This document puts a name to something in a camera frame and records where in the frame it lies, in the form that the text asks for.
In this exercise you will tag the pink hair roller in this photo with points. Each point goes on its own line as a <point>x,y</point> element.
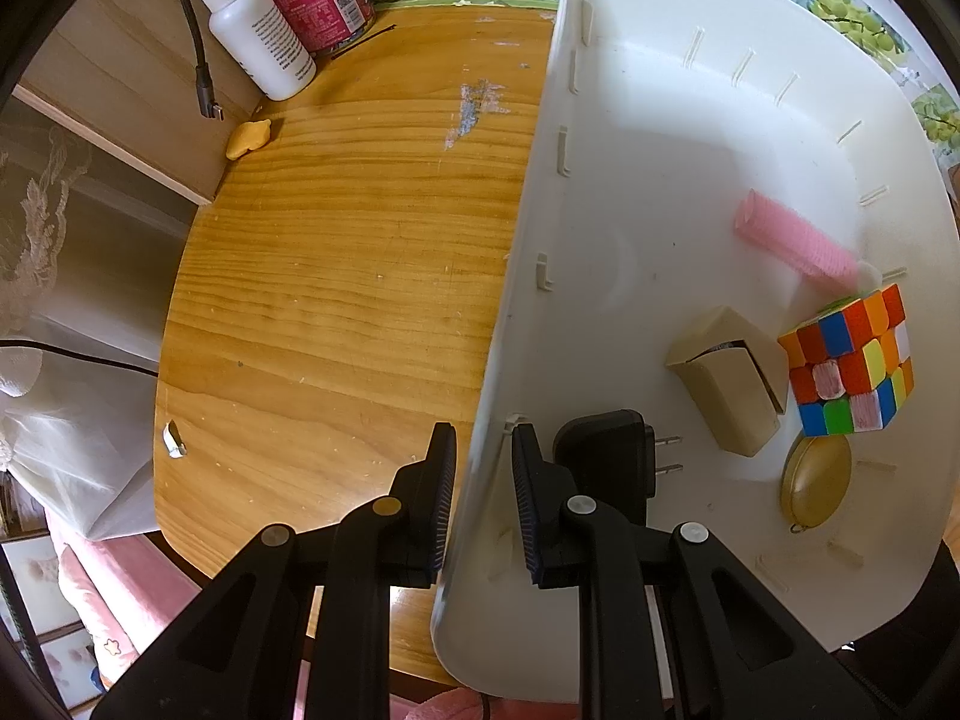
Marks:
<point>783,233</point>

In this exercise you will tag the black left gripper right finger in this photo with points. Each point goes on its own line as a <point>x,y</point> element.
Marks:
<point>671,624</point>

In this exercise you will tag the white spray bottle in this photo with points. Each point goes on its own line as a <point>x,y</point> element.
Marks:
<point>256,34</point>

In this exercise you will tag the beige card box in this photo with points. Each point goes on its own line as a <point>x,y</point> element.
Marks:
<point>736,375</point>

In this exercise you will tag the wooden cabinet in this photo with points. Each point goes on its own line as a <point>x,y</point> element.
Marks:
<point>121,73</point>

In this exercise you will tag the round gold compact case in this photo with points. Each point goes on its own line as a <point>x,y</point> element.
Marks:
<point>815,481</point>

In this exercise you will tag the small yellow duck toy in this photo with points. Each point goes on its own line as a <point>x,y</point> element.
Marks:
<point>247,137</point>

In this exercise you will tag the large white plastic bin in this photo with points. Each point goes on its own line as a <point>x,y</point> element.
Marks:
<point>658,117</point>

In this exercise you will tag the pink cushion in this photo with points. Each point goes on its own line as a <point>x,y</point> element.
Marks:
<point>125,591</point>

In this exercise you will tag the multicoloured rubik's cube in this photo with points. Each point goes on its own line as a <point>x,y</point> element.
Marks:
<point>850,367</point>

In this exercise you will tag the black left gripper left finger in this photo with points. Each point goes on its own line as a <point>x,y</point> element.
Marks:
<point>299,623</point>

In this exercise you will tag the black power adapter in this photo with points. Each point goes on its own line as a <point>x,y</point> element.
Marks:
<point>613,458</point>

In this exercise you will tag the white lace curtain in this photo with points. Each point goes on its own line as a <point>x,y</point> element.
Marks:
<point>90,252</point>

